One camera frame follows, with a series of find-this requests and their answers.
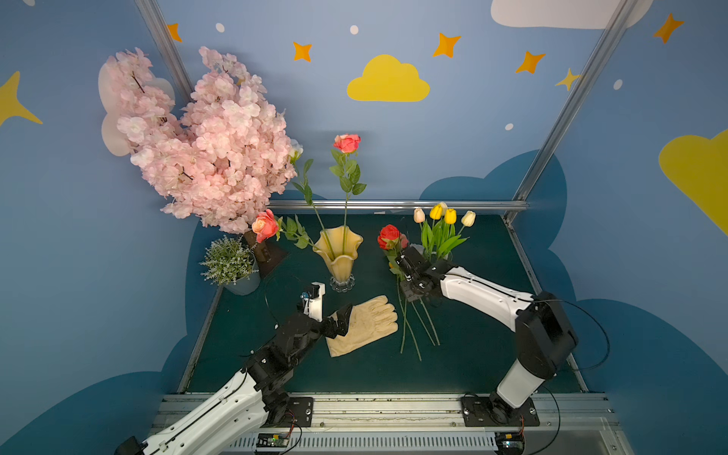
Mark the aluminium mounting rail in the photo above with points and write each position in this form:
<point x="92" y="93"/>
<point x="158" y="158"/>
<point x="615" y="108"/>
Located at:
<point x="434" y="424"/>

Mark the beige work glove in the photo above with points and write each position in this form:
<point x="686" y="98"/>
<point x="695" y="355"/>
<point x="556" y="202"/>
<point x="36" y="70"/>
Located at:
<point x="369" y="322"/>

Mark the cream tulip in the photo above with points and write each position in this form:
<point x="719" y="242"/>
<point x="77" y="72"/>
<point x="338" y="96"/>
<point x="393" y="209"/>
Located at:
<point x="420" y="218"/>

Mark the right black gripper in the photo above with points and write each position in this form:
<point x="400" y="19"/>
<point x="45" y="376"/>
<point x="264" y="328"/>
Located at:
<point x="414" y="278"/>

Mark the left green circuit board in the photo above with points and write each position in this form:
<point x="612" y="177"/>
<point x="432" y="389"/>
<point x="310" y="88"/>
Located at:
<point x="272" y="441"/>

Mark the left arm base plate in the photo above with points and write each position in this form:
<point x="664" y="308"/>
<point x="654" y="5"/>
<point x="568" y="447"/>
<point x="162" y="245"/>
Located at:
<point x="292" y="411"/>

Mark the pink cherry blossom tree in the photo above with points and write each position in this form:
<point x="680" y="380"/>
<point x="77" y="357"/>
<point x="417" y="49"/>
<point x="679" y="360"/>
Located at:
<point x="227" y="154"/>

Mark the right green circuit board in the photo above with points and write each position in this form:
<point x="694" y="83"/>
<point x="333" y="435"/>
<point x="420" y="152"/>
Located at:
<point x="509" y="443"/>

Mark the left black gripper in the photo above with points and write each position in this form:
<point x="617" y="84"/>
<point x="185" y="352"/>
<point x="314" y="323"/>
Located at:
<point x="329" y="327"/>

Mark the green circuit board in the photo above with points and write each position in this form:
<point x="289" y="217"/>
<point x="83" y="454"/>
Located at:
<point x="509" y="443"/>
<point x="272" y="441"/>

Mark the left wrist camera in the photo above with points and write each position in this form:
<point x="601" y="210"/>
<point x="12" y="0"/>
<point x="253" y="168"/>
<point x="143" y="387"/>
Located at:
<point x="312" y="301"/>

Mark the red rose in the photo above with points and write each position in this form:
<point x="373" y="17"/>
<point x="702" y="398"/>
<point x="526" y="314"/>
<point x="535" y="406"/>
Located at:
<point x="392" y="242"/>

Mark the yellow tulip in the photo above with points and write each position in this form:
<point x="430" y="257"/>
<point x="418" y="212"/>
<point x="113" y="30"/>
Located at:
<point x="437" y="214"/>
<point x="448" y="231"/>

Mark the dark metal tree base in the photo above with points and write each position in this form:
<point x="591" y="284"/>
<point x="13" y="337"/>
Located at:
<point x="268" y="254"/>

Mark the yellow fluted glass vase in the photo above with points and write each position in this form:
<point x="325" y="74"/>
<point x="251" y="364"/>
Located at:
<point x="338" y="248"/>

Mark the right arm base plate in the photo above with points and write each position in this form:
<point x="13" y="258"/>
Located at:
<point x="480" y="411"/>

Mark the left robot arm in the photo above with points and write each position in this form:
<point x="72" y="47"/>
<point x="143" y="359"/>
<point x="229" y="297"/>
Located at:
<point x="253" y="397"/>

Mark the small green potted plant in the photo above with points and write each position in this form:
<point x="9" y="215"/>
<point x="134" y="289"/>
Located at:
<point x="231" y="264"/>

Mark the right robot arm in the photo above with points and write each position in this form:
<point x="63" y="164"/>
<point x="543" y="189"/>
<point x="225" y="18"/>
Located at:
<point x="544" y="335"/>

